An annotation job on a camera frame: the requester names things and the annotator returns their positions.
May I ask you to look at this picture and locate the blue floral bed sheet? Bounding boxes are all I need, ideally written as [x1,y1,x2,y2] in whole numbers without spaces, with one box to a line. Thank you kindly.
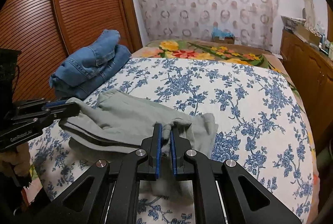
[26,57,316,224]

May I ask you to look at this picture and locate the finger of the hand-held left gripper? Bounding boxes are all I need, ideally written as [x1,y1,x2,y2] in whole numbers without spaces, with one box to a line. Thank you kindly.
[10,102,81,124]
[16,98,69,111]

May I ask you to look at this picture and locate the wooden sideboard cabinet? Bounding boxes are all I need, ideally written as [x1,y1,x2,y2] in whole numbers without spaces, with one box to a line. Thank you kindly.
[280,29,333,152]

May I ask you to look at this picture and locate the cardboard box with blue cloth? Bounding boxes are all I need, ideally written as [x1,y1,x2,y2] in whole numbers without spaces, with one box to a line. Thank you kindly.
[211,26,236,45]

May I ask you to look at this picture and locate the stack of papers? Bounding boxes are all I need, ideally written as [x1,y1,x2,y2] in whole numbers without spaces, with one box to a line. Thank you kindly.
[281,15,307,32]

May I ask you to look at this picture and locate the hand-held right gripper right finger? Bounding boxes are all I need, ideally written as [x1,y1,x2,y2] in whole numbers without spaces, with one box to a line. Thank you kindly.
[170,124,303,224]

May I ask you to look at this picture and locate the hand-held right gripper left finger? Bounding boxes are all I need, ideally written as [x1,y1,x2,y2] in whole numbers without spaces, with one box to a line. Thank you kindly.
[35,123,163,224]

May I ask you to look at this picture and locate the circle patterned curtain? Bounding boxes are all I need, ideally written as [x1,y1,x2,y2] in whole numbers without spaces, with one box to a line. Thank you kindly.
[129,0,280,53]

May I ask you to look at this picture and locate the person's left hand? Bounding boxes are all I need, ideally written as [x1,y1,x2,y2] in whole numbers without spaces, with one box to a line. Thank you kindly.
[0,146,30,178]

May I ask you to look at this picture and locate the flat cardboard box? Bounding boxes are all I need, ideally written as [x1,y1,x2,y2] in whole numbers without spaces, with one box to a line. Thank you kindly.
[295,25,323,44]

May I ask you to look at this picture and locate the folded blue jeans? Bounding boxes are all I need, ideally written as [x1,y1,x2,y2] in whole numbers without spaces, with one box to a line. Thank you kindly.
[49,29,131,100]

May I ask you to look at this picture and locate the colourful floral blanket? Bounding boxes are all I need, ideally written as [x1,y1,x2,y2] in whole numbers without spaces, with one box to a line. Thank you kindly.
[144,39,322,188]

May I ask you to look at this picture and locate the grey pants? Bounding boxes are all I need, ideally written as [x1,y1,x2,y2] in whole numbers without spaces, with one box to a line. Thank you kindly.
[58,89,218,197]

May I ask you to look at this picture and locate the wooden slatted wardrobe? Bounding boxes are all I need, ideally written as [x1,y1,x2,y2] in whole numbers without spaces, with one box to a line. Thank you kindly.
[0,0,143,110]

